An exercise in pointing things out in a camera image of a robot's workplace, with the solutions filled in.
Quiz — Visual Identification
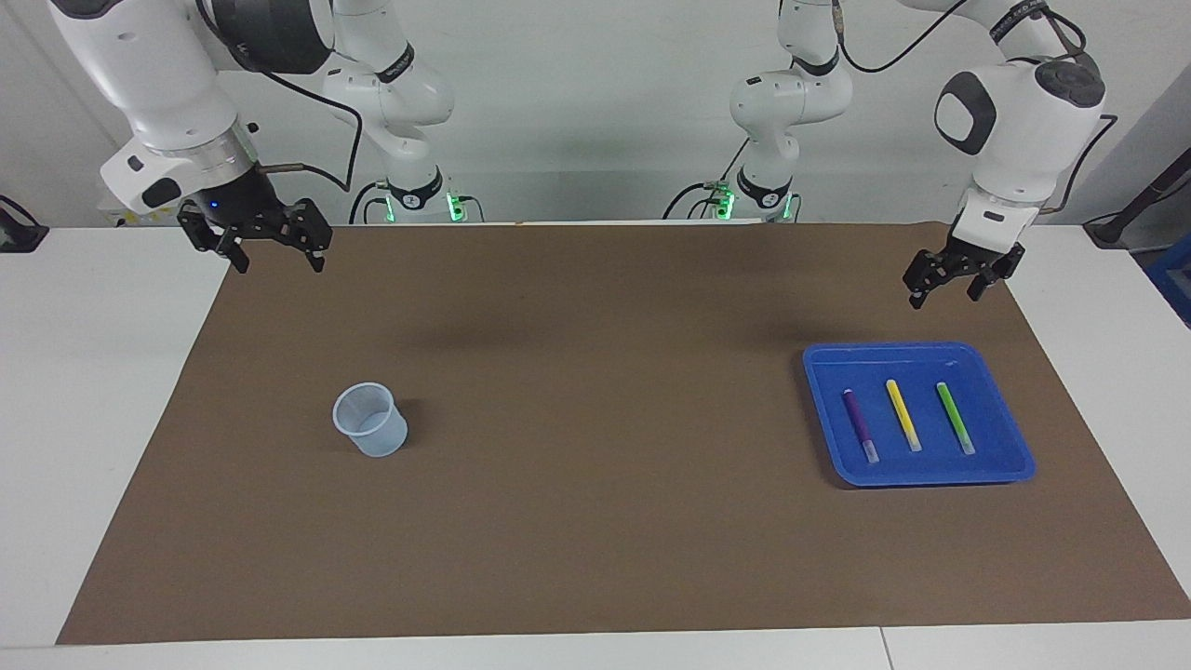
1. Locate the brown table mat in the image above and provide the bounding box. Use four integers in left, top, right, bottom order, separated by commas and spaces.
56, 221, 1191, 646

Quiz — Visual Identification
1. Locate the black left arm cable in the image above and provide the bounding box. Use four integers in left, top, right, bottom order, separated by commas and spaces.
833, 0, 1117, 217

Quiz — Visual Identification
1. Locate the black stand pole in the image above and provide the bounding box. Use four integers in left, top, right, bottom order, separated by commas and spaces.
1084, 149, 1191, 248

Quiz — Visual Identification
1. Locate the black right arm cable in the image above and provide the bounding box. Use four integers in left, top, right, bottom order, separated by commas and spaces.
191, 0, 364, 192

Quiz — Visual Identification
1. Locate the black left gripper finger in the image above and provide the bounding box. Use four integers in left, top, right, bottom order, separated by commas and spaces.
904, 249, 955, 310
968, 253, 1013, 301

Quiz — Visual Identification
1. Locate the blue crate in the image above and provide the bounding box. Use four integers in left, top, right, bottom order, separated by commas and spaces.
1146, 244, 1191, 327

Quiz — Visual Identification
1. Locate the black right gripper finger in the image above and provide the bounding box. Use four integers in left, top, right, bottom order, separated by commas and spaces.
290, 197, 333, 273
177, 207, 250, 274

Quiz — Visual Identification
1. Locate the yellow pen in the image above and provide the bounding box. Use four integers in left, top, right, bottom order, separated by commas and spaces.
885, 379, 923, 453

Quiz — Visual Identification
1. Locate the white wall outlet box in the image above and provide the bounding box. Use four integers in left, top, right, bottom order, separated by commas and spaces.
100, 207, 182, 228

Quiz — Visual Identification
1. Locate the blue plastic tray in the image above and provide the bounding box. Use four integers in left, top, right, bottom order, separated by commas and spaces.
802, 342, 1037, 488

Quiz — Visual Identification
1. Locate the black desk clamp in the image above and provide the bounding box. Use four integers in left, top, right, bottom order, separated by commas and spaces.
0, 195, 49, 254

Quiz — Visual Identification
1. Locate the translucent plastic cup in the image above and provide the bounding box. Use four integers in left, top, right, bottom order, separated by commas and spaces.
332, 382, 408, 458

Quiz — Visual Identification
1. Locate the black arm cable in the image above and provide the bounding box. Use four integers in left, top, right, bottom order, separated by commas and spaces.
191, 0, 364, 192
833, 0, 1117, 217

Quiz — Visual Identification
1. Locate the black base cable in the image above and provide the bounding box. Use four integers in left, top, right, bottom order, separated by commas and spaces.
662, 138, 750, 221
349, 181, 392, 224

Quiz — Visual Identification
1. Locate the purple pen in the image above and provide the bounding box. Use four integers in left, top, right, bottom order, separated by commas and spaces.
842, 388, 880, 463

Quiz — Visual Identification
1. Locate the green pen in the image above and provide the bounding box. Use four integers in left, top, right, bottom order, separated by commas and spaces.
935, 382, 977, 456

